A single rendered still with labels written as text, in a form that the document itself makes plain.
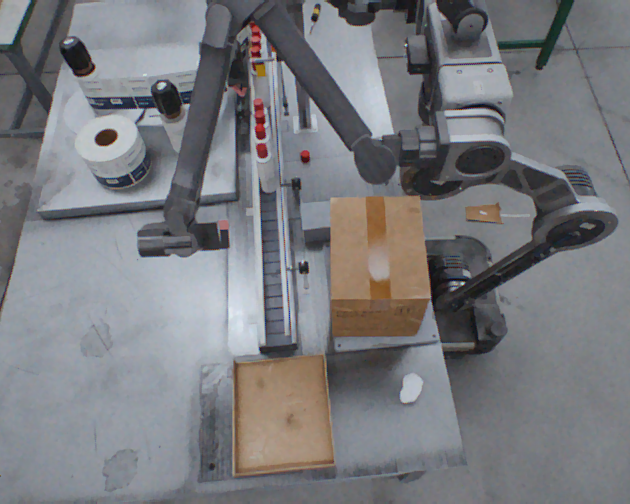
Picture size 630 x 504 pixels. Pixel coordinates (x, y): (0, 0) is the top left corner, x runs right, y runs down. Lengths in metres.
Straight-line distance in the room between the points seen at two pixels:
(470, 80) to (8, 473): 1.48
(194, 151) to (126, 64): 1.27
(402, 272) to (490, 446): 1.24
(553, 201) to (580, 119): 1.82
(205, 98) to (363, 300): 0.58
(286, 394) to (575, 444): 1.39
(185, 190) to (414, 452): 0.88
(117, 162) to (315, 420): 1.00
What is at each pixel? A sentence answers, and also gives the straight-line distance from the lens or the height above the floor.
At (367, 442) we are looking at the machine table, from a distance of 1.41.
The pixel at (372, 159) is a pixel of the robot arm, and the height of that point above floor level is 1.47.
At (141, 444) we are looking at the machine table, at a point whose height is 0.83.
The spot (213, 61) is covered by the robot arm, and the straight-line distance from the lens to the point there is 1.00.
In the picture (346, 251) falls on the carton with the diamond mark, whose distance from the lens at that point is 1.26.
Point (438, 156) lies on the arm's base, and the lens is 0.99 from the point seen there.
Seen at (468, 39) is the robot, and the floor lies 1.53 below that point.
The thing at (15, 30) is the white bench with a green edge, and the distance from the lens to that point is 2.83.
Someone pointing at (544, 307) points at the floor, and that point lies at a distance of 2.60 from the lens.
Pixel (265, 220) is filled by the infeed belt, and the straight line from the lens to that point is 1.61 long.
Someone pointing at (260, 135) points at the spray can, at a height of 1.07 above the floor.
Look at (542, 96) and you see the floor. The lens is 3.44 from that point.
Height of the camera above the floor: 2.22
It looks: 61 degrees down
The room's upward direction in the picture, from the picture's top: 5 degrees counter-clockwise
